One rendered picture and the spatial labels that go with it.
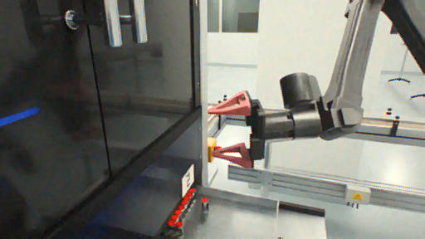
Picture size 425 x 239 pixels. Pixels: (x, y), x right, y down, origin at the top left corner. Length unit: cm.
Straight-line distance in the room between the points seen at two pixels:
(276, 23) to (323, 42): 35
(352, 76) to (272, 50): 155
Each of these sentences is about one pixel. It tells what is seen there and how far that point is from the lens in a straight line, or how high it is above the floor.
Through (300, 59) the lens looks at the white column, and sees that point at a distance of 214.
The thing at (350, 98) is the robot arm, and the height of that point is 132.
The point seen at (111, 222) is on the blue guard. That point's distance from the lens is 51.
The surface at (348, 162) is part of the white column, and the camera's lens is 243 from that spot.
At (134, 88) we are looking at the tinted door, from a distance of 51.
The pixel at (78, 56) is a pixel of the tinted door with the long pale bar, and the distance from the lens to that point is 41.
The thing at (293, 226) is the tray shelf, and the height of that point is 88.
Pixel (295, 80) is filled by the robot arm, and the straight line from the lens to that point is 55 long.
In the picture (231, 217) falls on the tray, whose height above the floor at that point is 88.
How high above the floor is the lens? 146
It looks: 21 degrees down
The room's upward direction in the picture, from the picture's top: straight up
